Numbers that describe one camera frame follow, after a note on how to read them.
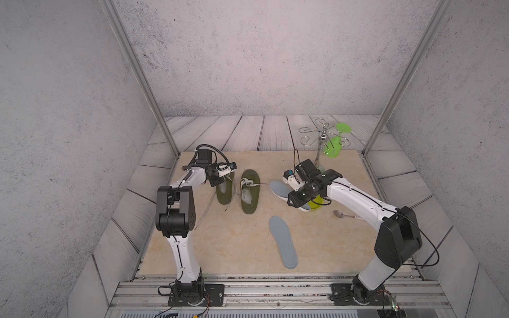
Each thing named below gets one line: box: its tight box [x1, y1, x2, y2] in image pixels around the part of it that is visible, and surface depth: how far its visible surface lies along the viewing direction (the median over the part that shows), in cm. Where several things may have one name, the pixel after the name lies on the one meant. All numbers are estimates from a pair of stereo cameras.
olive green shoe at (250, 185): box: [239, 169, 261, 214], surface depth 100 cm
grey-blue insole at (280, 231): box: [269, 215, 299, 270], surface depth 88 cm
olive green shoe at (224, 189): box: [216, 171, 235, 205], surface depth 103 cm
